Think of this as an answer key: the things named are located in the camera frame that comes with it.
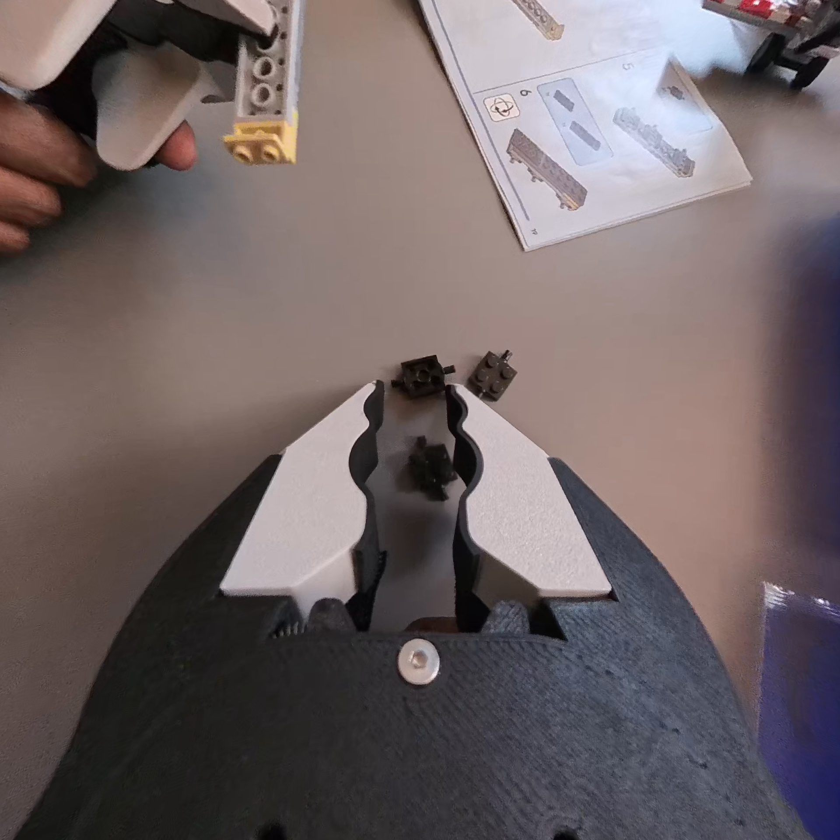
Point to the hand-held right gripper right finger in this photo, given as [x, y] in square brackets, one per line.
[525, 525]

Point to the blue plastic storage bin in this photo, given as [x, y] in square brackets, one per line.
[820, 394]

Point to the black brick axle plate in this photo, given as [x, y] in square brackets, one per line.
[491, 375]
[420, 377]
[433, 469]

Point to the person's left hand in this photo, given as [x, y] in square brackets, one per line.
[33, 151]

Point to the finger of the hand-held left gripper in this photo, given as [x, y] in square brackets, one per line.
[46, 39]
[144, 105]

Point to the grey and tan brick beam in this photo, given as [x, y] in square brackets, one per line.
[262, 98]

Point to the red grey brick plane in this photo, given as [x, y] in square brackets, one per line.
[787, 39]

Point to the instruction booklet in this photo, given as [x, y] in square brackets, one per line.
[623, 151]

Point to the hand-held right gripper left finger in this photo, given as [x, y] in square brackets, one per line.
[302, 518]

